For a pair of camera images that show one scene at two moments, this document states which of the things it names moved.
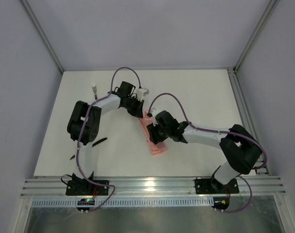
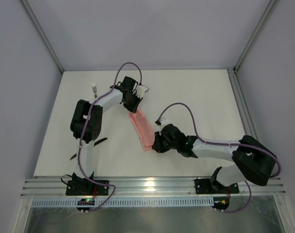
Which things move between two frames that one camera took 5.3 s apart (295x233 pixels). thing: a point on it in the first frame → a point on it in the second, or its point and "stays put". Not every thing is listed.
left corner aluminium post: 34,20 stays put
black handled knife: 94,144 stays put
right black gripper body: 153,133 → 158,143
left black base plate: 84,188 stays put
